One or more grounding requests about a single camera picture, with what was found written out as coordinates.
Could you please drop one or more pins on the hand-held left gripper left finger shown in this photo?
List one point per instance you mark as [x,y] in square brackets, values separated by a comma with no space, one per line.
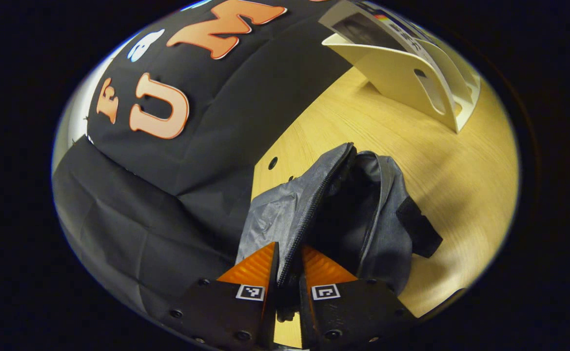
[273,278]

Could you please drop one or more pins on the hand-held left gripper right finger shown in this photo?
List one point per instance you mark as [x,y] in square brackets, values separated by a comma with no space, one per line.
[303,302]

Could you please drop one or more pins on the grey schoolbag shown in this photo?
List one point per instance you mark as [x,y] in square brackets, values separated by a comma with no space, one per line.
[284,209]

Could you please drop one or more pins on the white bookshelf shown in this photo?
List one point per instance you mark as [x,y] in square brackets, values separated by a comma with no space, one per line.
[397,73]

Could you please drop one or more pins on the portrait cover book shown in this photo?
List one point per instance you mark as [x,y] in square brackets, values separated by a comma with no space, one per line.
[363,27]

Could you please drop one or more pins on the black backdrop cloth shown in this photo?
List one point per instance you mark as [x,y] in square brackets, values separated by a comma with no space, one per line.
[143,219]

